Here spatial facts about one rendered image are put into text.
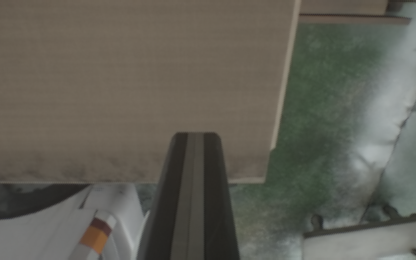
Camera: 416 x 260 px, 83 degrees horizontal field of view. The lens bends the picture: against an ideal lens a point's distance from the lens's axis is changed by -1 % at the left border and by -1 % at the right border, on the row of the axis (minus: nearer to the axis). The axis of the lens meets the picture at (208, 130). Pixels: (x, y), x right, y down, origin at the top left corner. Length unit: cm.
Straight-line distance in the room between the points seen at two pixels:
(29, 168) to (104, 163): 7
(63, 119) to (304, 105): 139
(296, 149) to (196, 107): 149
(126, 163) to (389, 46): 152
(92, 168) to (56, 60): 10
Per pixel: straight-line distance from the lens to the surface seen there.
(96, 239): 113
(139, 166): 23
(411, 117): 192
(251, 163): 23
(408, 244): 246
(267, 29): 18
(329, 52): 146
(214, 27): 18
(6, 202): 146
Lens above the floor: 128
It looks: 60 degrees down
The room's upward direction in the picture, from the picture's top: 178 degrees clockwise
